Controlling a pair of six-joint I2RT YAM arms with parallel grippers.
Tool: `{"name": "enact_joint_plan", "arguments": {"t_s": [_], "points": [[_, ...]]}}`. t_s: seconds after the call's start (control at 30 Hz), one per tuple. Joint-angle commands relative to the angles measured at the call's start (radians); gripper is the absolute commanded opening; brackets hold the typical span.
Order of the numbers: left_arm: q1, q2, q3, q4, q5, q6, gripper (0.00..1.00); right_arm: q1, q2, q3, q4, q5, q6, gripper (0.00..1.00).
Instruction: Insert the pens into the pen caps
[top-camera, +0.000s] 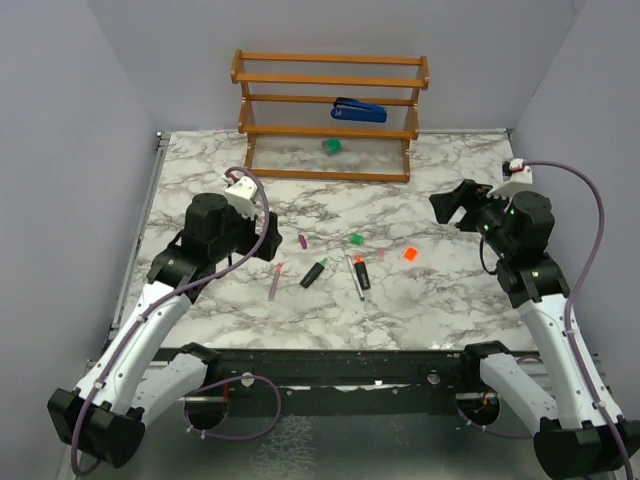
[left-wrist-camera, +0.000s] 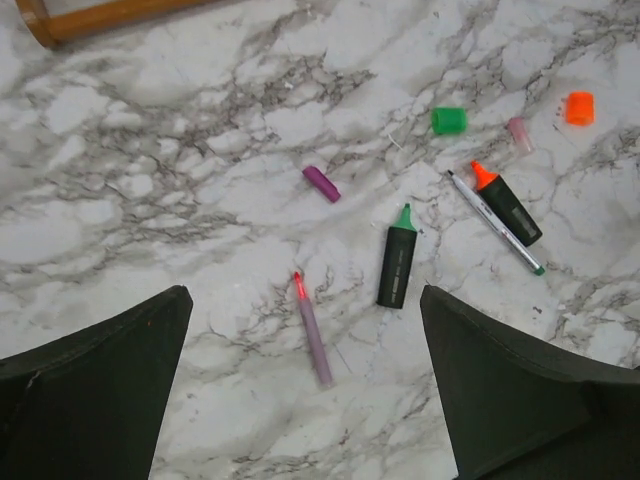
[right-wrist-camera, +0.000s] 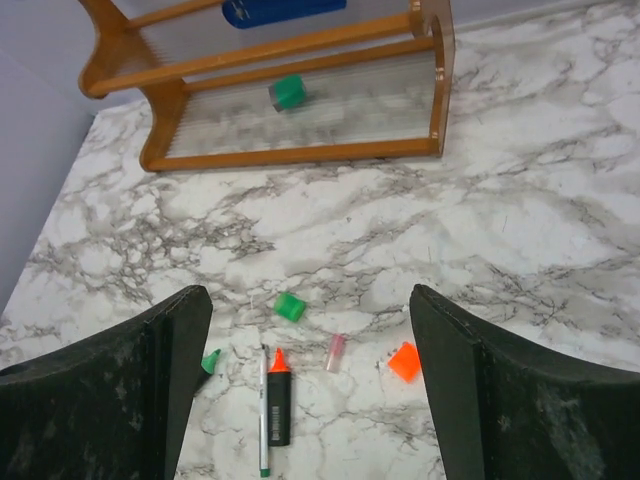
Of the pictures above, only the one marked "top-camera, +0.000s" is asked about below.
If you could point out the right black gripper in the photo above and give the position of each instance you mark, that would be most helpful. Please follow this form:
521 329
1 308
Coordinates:
471 195

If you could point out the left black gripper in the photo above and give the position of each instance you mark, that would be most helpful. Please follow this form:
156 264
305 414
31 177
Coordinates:
270 240

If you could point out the pink highlighter pen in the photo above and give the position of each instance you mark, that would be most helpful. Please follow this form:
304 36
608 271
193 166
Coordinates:
274 283

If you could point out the black green highlighter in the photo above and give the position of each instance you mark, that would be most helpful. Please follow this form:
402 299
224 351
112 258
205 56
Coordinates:
314 272

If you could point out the green highlighter cap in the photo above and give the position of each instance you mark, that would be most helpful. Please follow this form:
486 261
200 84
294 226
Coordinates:
356 239

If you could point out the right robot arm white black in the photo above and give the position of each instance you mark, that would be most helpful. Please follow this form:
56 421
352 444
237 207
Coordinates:
577 428

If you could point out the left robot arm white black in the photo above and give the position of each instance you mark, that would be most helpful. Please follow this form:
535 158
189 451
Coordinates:
107 413

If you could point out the thin white green pen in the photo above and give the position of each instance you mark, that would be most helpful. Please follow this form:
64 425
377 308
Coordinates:
355 278

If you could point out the orange highlighter cap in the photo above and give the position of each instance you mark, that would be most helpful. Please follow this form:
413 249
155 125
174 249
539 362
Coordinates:
410 254

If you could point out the black orange highlighter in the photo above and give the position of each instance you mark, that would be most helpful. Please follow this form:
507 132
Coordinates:
362 273

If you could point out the green tape dispenser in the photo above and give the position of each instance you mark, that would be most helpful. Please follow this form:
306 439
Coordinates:
331 146

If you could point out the blue stapler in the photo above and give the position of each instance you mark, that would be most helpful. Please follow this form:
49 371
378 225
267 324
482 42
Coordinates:
348 109

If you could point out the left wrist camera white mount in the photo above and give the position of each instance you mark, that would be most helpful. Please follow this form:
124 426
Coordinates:
242 192

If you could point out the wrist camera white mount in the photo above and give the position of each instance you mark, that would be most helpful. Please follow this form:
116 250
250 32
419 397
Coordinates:
242 192
517 177

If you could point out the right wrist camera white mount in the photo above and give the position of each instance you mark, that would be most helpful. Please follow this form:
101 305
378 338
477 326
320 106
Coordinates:
517 177

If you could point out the black mounting base rail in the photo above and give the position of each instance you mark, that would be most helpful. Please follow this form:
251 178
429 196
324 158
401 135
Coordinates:
342 382

